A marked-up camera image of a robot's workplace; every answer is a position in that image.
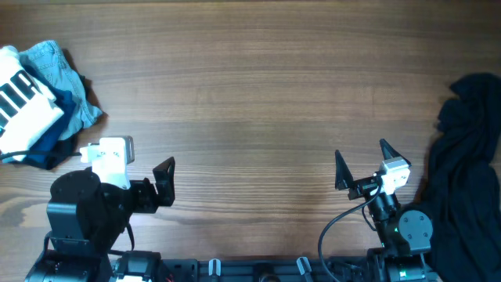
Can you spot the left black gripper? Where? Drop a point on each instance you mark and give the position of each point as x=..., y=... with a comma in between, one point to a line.
x=148, y=200

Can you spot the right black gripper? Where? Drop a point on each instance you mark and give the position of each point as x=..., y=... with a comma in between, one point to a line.
x=345, y=179

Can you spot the white t-shirt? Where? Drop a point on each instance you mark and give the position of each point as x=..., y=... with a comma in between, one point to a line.
x=28, y=108

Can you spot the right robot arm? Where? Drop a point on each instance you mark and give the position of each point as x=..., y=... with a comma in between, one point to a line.
x=404, y=231

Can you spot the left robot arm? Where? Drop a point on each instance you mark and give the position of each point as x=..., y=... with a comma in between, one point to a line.
x=86, y=217

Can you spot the black garment right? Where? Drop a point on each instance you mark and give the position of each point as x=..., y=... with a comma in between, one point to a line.
x=462, y=194

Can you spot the folded black garment left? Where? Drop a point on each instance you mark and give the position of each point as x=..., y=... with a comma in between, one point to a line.
x=59, y=153

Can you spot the folded light denim garment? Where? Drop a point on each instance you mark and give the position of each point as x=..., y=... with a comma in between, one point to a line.
x=48, y=60

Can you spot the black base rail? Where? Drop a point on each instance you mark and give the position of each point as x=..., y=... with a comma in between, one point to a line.
x=300, y=269

